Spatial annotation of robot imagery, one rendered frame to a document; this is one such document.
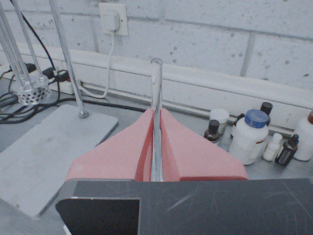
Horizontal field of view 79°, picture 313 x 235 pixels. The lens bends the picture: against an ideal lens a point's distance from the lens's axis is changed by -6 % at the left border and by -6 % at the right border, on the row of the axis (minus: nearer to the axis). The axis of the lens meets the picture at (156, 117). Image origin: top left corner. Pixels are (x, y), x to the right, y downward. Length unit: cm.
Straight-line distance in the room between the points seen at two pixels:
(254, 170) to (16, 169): 51
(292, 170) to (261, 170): 7
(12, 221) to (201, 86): 50
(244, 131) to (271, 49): 21
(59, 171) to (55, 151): 6
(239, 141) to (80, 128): 38
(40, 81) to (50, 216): 25
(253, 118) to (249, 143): 5
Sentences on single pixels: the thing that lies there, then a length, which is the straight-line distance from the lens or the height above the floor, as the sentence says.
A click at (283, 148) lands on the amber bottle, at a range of 50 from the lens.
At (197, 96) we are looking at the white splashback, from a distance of 56.
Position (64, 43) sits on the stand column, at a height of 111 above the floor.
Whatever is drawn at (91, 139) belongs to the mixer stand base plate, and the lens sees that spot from 51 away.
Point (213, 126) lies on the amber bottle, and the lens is 43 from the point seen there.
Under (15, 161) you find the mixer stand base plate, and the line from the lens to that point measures 55.
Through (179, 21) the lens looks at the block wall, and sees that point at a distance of 56.
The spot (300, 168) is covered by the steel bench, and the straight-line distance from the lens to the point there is 54.
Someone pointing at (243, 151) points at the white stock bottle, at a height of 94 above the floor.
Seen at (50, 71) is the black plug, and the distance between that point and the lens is 77.
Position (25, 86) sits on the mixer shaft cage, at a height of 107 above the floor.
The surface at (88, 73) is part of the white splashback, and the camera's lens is 71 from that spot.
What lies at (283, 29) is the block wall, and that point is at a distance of 53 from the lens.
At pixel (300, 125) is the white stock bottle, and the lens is 52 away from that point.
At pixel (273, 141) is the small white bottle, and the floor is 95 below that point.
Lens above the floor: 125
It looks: 39 degrees down
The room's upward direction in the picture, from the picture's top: 1 degrees counter-clockwise
